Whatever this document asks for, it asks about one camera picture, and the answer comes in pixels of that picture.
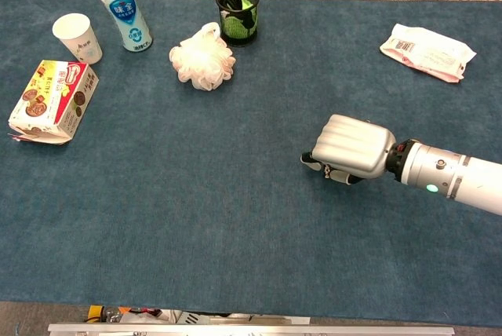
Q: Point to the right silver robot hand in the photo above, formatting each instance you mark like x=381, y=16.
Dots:
x=353, y=145

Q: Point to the silver bead chain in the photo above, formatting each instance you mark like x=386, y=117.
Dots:
x=326, y=171

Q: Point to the white plastic wipes package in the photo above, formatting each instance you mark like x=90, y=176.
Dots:
x=427, y=51

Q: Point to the blue felt table mat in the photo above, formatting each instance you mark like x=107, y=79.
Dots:
x=219, y=202

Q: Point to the black mesh pen holder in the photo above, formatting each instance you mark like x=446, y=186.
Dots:
x=237, y=39

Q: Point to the pale pink bath pouf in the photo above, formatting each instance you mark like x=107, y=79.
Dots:
x=202, y=61

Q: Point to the bright green item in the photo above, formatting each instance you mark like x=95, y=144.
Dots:
x=240, y=0

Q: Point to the white blue-label drink bottle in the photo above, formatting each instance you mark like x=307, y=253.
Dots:
x=125, y=14

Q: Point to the white paper cup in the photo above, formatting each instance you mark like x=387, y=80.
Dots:
x=78, y=39

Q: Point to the yellow device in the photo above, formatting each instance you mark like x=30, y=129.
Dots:
x=95, y=313

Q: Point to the red yellow cookie box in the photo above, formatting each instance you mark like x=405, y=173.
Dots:
x=47, y=100

